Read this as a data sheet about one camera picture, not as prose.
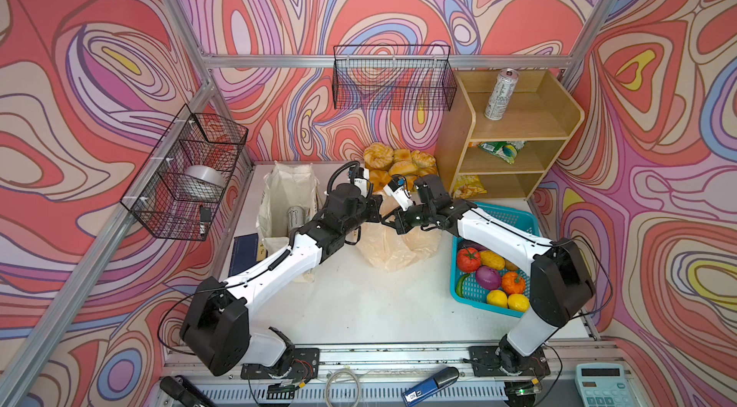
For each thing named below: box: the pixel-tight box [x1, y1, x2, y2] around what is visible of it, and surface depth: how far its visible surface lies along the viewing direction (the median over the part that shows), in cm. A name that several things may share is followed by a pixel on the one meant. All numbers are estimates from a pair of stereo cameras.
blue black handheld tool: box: [401, 366, 460, 407], surface depth 69 cm
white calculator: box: [574, 362, 637, 407], surface depth 70 cm
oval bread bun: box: [389, 161, 418, 176], surface depth 113 cm
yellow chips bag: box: [453, 174, 488, 199], surface depth 109 cm
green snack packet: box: [477, 141, 528, 166], surface depth 100 cm
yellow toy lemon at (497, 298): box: [486, 288, 508, 309], surface depth 81 cm
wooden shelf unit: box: [434, 68, 586, 200], surface depth 95 cm
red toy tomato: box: [456, 247, 482, 274], surface depth 88 cm
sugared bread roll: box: [363, 142, 395, 171], surface depth 113 cm
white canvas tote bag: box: [256, 161, 325, 259], surface depth 89 cm
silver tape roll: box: [183, 165, 227, 201], surface depth 74 cm
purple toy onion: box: [475, 265, 502, 291], surface depth 85 cm
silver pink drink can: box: [484, 67, 520, 121], surface depth 82 cm
